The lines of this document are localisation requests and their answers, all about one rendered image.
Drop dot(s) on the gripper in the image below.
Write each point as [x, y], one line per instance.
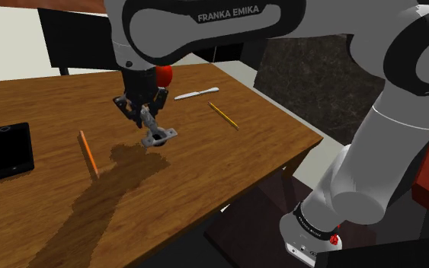
[139, 87]

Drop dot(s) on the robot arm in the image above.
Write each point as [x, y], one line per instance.
[377, 156]

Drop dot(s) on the grey metal hinge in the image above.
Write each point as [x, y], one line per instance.
[154, 130]

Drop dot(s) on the red apple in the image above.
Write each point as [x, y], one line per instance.
[165, 76]

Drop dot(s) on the white knife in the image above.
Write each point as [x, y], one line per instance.
[195, 93]

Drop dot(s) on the orange pencil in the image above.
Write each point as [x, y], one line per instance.
[88, 153]

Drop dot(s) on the yellow pencil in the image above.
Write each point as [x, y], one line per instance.
[223, 115]

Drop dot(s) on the wooden table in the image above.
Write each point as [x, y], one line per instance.
[206, 167]

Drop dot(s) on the black table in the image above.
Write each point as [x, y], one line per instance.
[76, 41]

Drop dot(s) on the black tablet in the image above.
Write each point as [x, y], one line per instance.
[4, 152]

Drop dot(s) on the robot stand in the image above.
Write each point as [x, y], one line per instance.
[251, 230]

